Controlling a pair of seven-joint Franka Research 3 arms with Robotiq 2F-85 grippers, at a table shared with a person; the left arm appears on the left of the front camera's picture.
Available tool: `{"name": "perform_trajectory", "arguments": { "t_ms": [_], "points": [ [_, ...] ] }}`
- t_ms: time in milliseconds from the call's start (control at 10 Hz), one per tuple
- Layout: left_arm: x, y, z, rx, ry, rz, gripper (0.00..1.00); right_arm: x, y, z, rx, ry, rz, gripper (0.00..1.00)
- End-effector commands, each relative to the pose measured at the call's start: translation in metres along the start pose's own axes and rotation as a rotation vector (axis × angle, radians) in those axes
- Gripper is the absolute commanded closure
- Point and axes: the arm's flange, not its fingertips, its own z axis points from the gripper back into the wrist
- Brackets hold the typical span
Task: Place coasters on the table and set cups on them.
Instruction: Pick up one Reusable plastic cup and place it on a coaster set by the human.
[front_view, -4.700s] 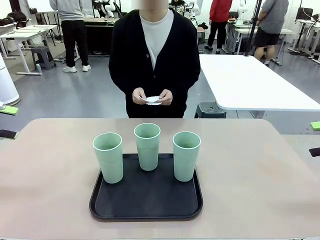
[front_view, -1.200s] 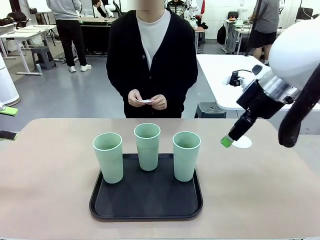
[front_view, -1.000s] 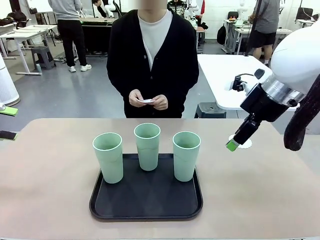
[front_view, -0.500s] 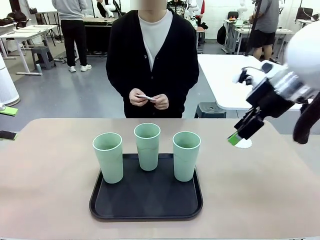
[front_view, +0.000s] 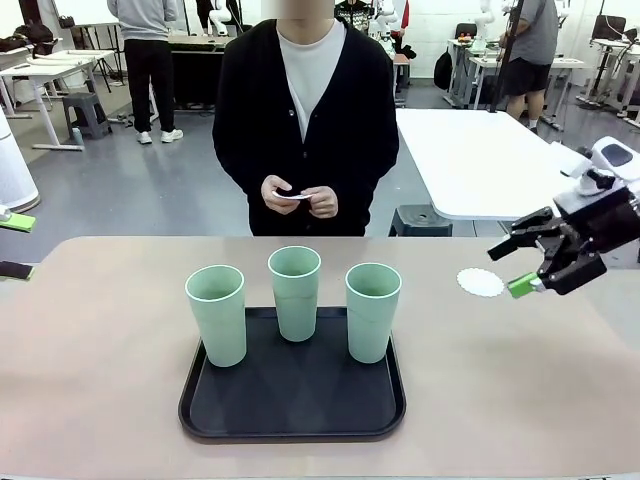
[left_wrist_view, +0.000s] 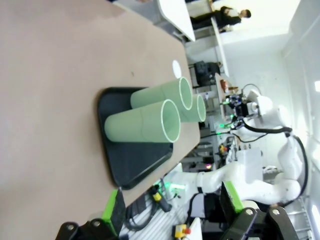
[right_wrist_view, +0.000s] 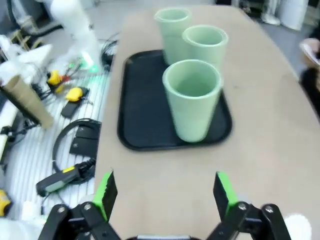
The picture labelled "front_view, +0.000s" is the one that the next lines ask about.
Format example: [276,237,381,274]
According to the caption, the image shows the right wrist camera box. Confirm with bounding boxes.
[552,172,629,217]

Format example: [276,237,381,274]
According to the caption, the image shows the white height-adjustable desk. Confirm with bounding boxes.
[0,48,117,151]

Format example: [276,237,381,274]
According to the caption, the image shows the white cylindrical air purifier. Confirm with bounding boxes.
[0,107,41,214]

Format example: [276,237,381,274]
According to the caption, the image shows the person in black cardigan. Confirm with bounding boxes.
[211,0,401,237]

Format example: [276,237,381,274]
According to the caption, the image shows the grey plastic stool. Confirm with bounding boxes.
[61,91,113,140]

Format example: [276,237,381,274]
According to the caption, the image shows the person in grey t-shirt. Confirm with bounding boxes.
[499,0,560,134]

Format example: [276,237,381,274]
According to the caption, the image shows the person's left forearm black sleeve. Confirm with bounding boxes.
[327,129,401,211]

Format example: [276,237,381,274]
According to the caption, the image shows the person's left hand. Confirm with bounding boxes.
[301,185,339,219]

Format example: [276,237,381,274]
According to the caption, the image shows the white scalloped paper coaster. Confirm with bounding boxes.
[456,268,506,299]

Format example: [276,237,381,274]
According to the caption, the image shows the black plastic serving tray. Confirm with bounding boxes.
[177,305,407,444]

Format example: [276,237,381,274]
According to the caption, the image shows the black plastic stool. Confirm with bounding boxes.
[388,203,454,238]

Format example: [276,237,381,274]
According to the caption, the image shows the person's right hand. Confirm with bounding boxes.
[260,174,296,215]

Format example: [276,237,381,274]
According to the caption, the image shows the person's right forearm black sleeve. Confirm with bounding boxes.
[212,124,274,201]

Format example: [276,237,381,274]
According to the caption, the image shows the light green plastic cup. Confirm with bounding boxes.
[267,246,322,343]
[344,262,403,364]
[184,264,248,369]

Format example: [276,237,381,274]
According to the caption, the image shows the large white table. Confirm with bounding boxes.
[394,107,640,224]

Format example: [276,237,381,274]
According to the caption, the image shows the black tripod pole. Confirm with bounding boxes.
[487,0,526,115]

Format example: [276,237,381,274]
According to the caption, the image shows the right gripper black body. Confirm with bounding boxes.
[563,192,640,251]

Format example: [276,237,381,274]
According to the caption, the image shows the person in grey hoodie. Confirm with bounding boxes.
[106,0,185,145]

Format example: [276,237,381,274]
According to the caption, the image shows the black backpack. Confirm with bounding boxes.
[432,48,454,92]

